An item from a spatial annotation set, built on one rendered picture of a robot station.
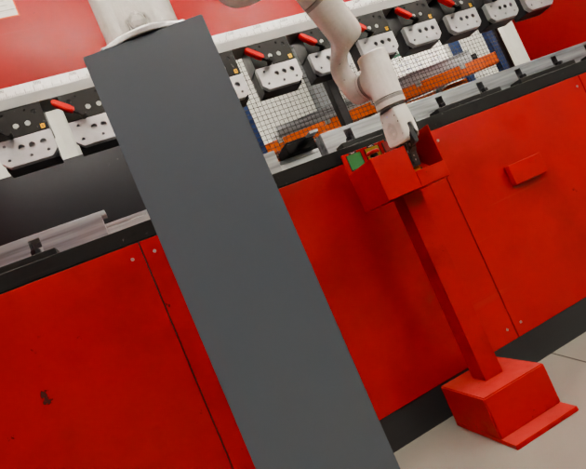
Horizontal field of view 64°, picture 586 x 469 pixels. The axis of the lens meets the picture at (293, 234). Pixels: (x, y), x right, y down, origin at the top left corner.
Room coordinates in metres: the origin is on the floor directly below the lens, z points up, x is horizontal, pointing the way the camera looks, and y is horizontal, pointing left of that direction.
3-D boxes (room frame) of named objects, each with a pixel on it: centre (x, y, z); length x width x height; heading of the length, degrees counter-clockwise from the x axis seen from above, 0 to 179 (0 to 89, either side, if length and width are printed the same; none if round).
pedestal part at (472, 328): (1.31, -0.33, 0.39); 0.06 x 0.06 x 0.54; 16
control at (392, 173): (1.31, -0.33, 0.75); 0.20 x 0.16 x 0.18; 106
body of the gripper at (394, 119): (1.30, -0.39, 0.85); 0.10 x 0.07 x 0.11; 16
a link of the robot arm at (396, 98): (1.30, -0.39, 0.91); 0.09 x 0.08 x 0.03; 16
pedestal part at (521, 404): (1.28, -0.34, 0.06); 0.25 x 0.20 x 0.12; 16
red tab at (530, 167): (1.63, -0.83, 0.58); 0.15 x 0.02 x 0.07; 108
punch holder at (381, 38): (1.70, -0.54, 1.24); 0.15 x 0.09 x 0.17; 108
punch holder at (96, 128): (1.39, 0.41, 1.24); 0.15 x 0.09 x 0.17; 108
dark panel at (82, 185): (1.88, 0.58, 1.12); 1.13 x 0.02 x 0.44; 108
